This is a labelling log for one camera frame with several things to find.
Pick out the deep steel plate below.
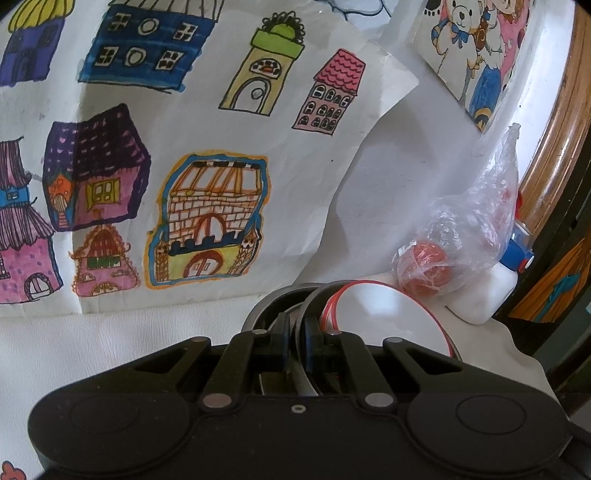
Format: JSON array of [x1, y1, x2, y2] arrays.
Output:
[[295, 281, 346, 396]]

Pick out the white bowl red rim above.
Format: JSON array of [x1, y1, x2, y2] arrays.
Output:
[[320, 280, 454, 357]]

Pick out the white blue water bottle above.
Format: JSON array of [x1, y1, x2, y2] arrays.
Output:
[[447, 192, 535, 325]]

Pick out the clear plastic bag red contents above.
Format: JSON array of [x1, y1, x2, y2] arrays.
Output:
[[392, 123, 521, 299]]

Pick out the white printed tablecloth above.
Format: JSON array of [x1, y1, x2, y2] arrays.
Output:
[[0, 296, 553, 478]]

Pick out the orange dress painting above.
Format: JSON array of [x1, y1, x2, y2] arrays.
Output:
[[508, 234, 590, 323]]

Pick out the houses drawing paper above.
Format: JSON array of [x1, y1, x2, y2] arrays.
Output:
[[1, 1, 418, 319]]

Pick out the girl with bear drawing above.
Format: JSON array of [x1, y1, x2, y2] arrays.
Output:
[[412, 0, 533, 131]]

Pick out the brown wooden door frame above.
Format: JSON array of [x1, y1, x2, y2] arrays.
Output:
[[520, 6, 590, 237]]

